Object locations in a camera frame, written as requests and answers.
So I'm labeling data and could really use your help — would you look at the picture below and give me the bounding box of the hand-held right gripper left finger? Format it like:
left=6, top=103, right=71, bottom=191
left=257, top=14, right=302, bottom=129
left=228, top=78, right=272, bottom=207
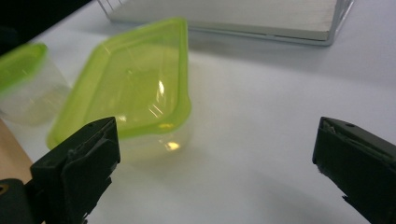
left=30, top=117, right=121, bottom=224

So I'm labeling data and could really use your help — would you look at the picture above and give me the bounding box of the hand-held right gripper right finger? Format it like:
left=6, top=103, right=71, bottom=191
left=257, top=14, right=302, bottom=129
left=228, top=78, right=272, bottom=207
left=312, top=116, right=396, bottom=224

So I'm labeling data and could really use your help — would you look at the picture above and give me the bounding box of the round container with green lid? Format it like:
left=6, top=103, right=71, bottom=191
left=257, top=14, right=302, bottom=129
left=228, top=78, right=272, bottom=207
left=0, top=42, right=72, bottom=127

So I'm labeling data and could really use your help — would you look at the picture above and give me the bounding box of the rectangular container with green lid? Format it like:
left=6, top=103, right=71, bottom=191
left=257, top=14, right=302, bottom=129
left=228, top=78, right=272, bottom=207
left=46, top=17, right=192, bottom=166

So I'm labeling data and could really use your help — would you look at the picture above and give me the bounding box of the white wire rack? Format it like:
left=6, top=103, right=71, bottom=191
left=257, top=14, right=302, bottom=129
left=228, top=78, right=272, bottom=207
left=96, top=0, right=356, bottom=47

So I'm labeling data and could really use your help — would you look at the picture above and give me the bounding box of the wooden table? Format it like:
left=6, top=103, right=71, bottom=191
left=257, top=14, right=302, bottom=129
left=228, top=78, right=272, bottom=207
left=0, top=119, right=34, bottom=185

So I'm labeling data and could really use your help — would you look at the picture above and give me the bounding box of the white table board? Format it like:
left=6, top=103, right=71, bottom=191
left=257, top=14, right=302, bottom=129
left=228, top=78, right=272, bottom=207
left=3, top=0, right=396, bottom=224

